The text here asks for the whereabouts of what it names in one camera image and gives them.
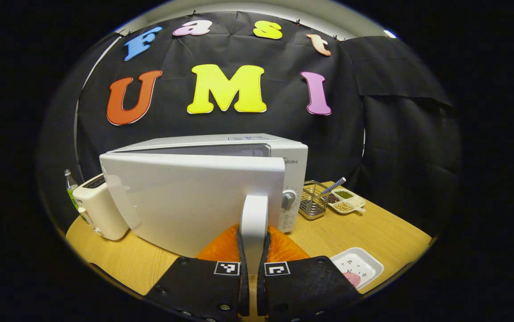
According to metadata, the white toaster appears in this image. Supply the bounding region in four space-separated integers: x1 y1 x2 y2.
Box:
72 174 130 241

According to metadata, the green drink bottle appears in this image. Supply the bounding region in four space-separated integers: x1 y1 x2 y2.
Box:
64 169 88 224

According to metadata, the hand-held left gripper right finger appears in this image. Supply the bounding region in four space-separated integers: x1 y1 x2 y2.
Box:
257 225 362 322

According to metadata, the metal wire basket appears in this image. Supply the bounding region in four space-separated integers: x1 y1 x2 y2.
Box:
299 180 334 220

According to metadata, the white microwave oven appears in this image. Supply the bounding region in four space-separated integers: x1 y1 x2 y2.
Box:
99 133 309 275

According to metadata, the black backdrop cloth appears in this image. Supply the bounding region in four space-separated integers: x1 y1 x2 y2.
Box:
38 10 463 233

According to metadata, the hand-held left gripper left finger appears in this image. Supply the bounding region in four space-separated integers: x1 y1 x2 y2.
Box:
144 224 251 322

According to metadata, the white square cherry-print plate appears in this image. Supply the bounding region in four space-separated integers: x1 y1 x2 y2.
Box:
330 247 384 290

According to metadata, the striped handle spoon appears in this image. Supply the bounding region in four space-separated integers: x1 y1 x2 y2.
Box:
319 177 347 197

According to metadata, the white divided bean dish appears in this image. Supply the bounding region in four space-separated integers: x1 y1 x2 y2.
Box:
324 188 367 215

